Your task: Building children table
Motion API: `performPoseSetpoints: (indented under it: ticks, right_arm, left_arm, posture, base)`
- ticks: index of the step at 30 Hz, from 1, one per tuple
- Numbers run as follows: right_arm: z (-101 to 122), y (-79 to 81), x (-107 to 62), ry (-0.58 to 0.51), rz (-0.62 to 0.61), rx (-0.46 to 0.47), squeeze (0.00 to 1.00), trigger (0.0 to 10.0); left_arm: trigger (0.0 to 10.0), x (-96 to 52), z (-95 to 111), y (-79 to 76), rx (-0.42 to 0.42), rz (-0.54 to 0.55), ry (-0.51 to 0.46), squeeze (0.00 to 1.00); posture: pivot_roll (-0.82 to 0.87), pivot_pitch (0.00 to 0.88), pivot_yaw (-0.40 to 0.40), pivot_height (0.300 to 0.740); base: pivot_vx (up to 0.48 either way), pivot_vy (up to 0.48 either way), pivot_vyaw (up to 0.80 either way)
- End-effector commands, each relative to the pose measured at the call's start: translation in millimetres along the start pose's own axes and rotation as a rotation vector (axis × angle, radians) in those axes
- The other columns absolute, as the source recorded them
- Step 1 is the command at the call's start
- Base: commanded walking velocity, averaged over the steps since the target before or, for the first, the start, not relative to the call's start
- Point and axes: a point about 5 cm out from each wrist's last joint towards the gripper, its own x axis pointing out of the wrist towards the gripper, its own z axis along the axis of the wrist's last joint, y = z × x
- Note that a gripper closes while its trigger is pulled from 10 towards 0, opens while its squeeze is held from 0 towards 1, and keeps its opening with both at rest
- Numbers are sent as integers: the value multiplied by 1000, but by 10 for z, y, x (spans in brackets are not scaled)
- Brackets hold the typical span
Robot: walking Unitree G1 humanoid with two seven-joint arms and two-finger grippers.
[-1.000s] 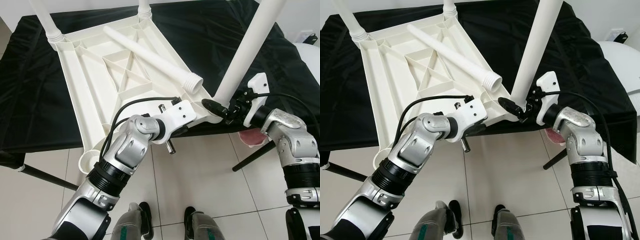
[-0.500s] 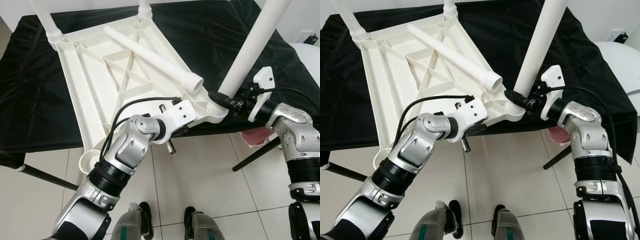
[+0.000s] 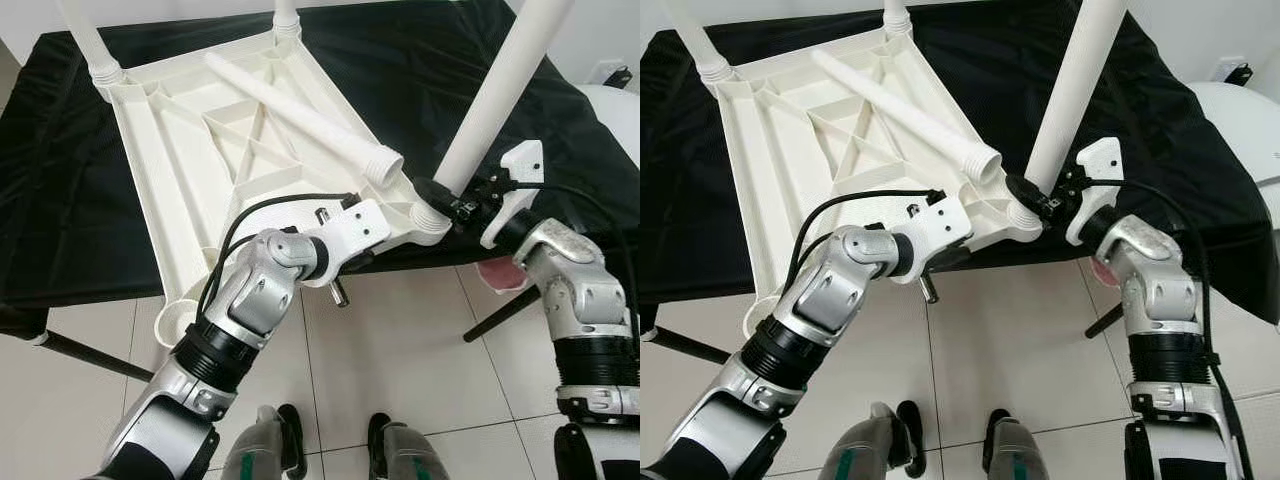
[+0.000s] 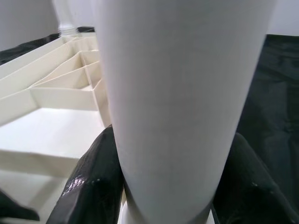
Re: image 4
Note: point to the white plastic table top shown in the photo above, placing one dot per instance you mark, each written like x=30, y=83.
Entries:
x=46, y=121

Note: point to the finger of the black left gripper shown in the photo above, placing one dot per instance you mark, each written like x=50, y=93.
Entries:
x=14, y=207

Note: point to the black tablecloth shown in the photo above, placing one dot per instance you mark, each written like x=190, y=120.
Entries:
x=275, y=93

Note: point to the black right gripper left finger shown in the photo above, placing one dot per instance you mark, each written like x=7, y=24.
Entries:
x=93, y=186

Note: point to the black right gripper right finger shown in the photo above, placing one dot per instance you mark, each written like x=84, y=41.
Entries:
x=252, y=198

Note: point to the white plastic table leg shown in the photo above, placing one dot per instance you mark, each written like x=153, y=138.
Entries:
x=182, y=93
x=67, y=14

